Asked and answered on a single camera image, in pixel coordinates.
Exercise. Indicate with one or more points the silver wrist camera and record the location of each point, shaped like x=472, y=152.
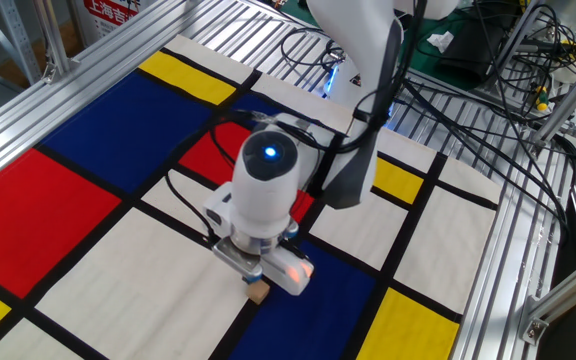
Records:
x=235, y=257

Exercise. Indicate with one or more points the crumpled white paper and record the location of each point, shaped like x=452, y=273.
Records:
x=440, y=41

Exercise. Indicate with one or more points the grey perforated shelf upright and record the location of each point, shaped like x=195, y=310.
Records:
x=18, y=35

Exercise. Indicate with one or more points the aluminium beam with bracket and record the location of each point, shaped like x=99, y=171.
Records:
x=568, y=292

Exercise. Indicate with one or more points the yellow green screwdriver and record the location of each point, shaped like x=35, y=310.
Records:
x=542, y=100

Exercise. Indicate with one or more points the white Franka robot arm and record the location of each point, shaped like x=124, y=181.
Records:
x=263, y=200

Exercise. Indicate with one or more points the long aluminium frame rail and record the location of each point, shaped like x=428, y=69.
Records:
x=43, y=105

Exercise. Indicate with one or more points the small wooden block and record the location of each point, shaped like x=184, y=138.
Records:
x=258, y=292

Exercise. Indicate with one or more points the colour block patterned cloth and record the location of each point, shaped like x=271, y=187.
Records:
x=118, y=280

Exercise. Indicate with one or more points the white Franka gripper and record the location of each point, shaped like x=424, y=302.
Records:
x=290, y=272

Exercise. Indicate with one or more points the black bag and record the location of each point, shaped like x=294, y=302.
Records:
x=473, y=50

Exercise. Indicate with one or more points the aluminium frame post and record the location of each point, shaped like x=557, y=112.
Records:
x=515, y=42
x=50, y=30
x=568, y=100

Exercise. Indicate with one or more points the green mat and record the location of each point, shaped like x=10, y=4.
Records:
x=428, y=65

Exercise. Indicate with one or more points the red white sign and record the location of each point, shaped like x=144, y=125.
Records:
x=110, y=15

